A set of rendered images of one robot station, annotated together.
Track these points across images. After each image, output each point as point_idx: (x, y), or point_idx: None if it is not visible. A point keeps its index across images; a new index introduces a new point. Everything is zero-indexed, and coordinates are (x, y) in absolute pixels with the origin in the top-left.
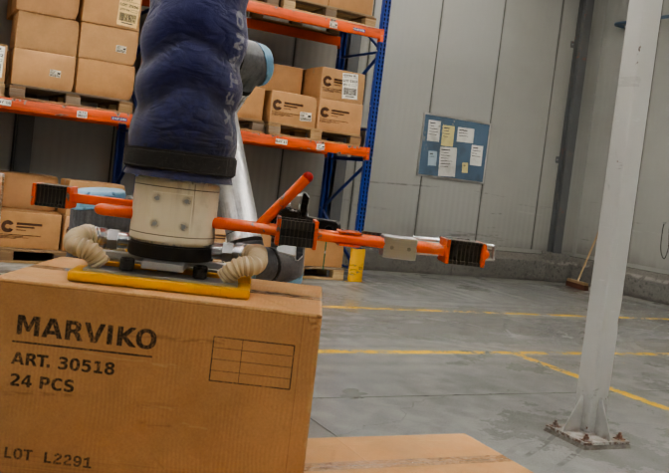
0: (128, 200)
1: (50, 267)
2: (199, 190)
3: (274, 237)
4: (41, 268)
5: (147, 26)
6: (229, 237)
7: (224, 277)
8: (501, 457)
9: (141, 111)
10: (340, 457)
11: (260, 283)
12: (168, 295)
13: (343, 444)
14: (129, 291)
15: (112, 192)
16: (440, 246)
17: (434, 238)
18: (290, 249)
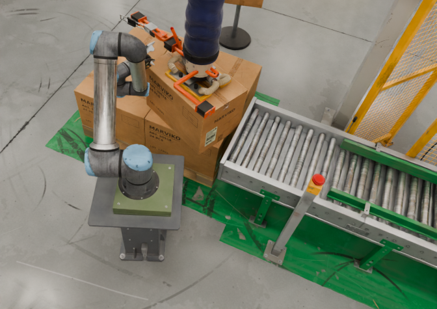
0: (185, 91)
1: (222, 99)
2: None
3: (125, 80)
4: (226, 98)
5: (222, 16)
6: (146, 86)
7: None
8: (90, 75)
9: (218, 40)
10: (136, 99)
11: (165, 71)
12: (214, 64)
13: (124, 103)
14: (221, 70)
15: (138, 145)
16: (145, 19)
17: (137, 22)
18: (151, 62)
